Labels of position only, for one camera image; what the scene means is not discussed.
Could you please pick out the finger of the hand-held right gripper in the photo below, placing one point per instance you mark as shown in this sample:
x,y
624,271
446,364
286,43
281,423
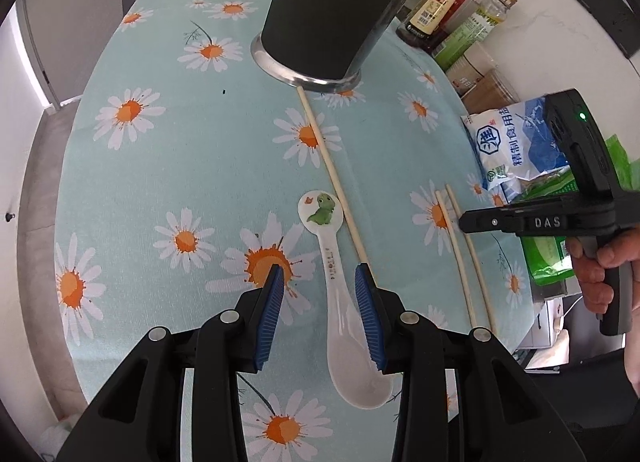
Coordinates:
x,y
487,222

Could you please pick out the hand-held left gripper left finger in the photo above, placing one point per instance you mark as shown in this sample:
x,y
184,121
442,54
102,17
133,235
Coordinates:
x,y
267,317

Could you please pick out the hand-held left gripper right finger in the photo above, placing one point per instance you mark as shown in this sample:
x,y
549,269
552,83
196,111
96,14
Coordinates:
x,y
367,317

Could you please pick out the white dinosaur print spoon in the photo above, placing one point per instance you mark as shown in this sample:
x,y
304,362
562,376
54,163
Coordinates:
x,y
340,322

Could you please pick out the long wooden chopstick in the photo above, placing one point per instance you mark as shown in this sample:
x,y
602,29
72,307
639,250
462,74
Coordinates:
x,y
325,155

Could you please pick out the black utensil holder cup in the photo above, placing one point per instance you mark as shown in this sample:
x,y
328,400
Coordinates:
x,y
330,7

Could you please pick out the person's right forearm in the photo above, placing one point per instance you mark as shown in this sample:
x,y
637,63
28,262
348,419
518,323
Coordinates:
x,y
635,367

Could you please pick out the person's right hand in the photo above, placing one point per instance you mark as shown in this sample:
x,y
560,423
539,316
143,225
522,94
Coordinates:
x,y
592,282

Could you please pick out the green packet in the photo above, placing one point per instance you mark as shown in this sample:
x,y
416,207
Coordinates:
x,y
545,257

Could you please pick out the white and blue salt bag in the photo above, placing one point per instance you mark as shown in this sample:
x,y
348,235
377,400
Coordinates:
x,y
510,142

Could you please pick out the white cardboard box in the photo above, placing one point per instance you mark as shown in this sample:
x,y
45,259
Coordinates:
x,y
545,332

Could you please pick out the beige carton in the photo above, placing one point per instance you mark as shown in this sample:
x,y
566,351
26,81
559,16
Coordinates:
x,y
480,77

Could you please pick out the black power strip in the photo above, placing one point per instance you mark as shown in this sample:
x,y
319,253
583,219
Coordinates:
x,y
595,7

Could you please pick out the daisy print tablecloth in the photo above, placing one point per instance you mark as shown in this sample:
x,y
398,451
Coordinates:
x,y
200,167

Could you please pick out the green label bottle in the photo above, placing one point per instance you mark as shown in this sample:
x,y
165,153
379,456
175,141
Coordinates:
x,y
465,37

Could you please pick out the person's dark trousers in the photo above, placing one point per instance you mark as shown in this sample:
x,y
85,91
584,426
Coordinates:
x,y
590,392

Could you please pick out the dark sauce bottle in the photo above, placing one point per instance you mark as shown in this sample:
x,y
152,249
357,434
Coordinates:
x,y
425,25

